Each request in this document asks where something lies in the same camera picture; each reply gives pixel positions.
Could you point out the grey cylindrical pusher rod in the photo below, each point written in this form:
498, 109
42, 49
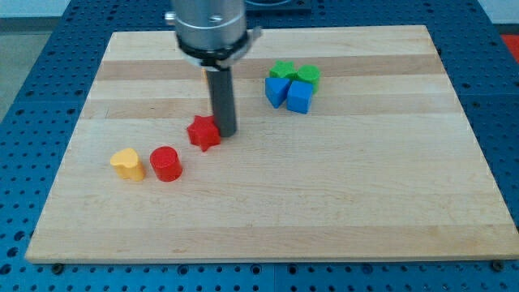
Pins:
220, 86

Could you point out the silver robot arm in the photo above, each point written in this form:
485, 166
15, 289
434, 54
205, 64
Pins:
213, 35

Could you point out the wooden board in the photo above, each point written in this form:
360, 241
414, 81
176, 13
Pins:
383, 167

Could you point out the red star block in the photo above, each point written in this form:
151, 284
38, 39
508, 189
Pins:
203, 132

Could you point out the blue triangle block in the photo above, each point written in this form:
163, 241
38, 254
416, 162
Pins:
276, 90

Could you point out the green star block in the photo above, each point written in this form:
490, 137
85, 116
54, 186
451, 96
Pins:
283, 69

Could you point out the blue cube block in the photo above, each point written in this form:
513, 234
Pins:
299, 97

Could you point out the green cylinder block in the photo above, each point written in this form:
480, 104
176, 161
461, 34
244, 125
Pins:
310, 74

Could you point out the red cylinder block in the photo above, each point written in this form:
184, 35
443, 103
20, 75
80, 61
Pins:
166, 164

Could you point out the yellow heart block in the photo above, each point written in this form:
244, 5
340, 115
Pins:
127, 165

